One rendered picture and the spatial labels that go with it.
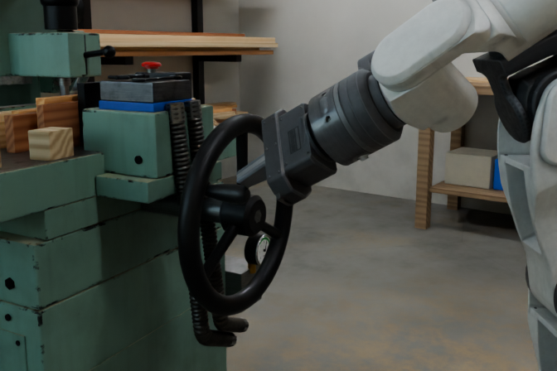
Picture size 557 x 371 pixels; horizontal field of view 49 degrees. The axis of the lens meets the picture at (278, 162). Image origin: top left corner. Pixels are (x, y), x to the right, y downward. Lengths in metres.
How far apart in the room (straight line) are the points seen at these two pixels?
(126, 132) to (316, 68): 3.84
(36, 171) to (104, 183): 0.11
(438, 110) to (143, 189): 0.40
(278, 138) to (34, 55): 0.49
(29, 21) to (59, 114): 0.25
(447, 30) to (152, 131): 0.42
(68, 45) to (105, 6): 3.14
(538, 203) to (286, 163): 0.54
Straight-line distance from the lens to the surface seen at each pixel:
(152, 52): 3.70
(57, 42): 1.03
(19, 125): 0.94
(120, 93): 0.89
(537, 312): 1.32
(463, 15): 0.61
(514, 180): 1.21
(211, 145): 0.79
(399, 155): 4.39
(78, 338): 0.94
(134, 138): 0.86
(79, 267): 0.90
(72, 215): 0.88
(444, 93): 0.65
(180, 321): 1.12
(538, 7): 0.63
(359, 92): 0.65
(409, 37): 0.63
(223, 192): 0.76
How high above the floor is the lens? 1.05
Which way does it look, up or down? 11 degrees down
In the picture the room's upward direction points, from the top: straight up
